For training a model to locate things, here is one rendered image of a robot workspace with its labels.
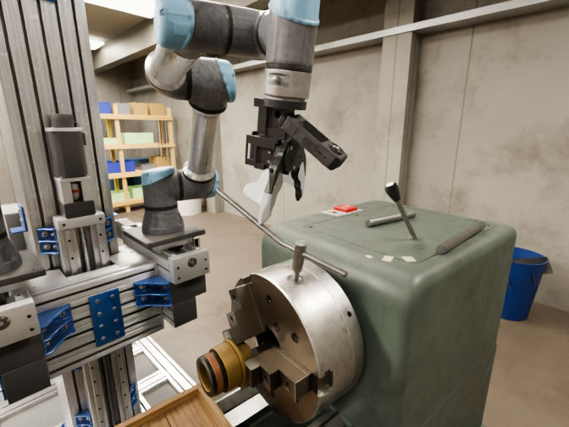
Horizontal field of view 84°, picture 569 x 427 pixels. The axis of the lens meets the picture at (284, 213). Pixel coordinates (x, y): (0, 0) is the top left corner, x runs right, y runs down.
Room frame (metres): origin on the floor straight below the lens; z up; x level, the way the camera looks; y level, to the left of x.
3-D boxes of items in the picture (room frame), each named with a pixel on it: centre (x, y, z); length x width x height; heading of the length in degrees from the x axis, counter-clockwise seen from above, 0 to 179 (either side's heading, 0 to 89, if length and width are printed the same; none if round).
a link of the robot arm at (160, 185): (1.14, 0.45, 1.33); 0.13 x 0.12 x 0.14; 118
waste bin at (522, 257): (2.46, -1.95, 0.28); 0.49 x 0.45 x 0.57; 49
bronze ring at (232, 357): (0.52, 0.11, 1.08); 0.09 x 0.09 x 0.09; 39
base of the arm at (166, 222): (1.14, 0.46, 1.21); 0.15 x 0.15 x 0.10
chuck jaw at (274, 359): (0.49, 0.00, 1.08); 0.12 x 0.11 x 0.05; 39
